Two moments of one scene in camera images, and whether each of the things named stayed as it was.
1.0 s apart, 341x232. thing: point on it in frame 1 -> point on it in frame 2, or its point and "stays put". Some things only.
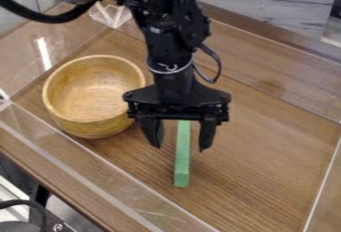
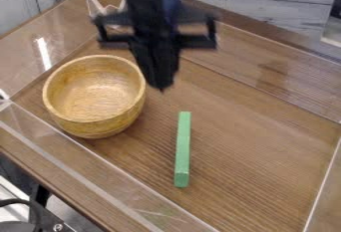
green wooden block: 182,153 stays put
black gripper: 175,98 -> 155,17
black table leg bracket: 49,221 stays put
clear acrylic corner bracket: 111,15 stays put
